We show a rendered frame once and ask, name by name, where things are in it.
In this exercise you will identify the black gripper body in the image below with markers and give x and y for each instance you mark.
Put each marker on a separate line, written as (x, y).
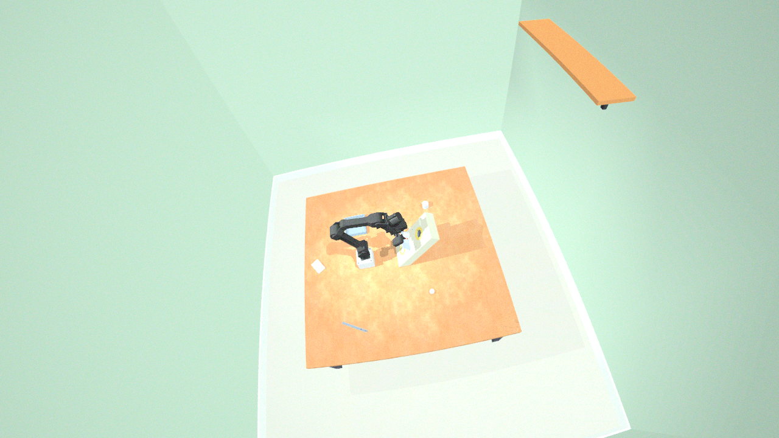
(398, 240)

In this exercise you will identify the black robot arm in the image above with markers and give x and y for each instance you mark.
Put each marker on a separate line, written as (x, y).
(374, 220)

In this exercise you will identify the light blue square tray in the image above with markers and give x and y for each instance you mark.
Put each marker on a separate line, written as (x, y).
(356, 231)

